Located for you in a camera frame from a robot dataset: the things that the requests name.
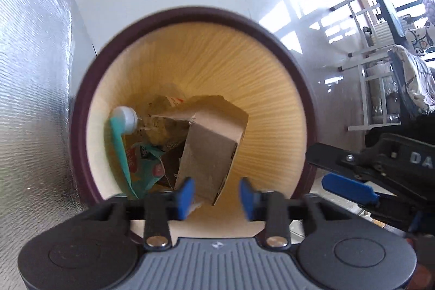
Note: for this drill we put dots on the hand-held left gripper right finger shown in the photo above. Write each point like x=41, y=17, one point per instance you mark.
x=248, y=200

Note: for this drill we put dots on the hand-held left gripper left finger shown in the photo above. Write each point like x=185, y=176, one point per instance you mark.
x=185, y=198

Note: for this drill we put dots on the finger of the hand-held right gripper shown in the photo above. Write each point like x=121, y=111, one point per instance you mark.
x=350, y=189
x=336, y=157

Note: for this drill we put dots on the brown cardboard box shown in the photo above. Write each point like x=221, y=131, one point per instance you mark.
x=207, y=157

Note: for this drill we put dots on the teal snack pouch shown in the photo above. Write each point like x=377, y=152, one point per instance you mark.
x=142, y=171

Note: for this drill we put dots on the clear printed plastic bag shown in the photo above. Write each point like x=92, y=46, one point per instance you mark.
x=159, y=130

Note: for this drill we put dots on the yellow wooden bin dark rim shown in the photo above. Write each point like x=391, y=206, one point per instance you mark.
x=221, y=65

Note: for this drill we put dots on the floral printed cloth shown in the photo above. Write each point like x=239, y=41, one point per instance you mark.
x=416, y=79

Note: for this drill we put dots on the white printed tote bag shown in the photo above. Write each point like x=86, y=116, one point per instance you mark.
x=421, y=35

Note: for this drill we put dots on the silver foil sheet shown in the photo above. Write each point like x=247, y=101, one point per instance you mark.
x=30, y=89

